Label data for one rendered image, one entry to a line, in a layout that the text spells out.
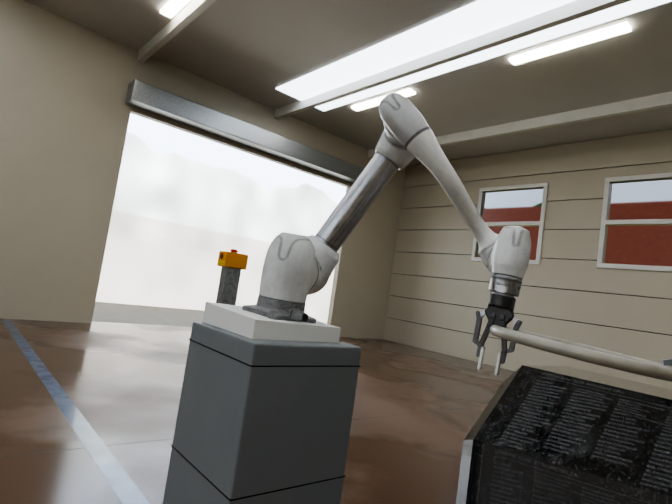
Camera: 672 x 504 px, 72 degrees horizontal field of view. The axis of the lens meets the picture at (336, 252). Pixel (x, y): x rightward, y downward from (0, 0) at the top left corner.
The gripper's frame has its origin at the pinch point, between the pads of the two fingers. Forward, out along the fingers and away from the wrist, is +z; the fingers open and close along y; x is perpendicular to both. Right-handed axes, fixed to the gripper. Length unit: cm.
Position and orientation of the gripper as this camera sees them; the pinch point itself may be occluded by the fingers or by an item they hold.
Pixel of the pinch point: (489, 361)
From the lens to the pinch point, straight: 148.6
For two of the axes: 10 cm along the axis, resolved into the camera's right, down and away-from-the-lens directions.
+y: 8.4, 1.6, -5.2
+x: 5.0, 1.6, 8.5
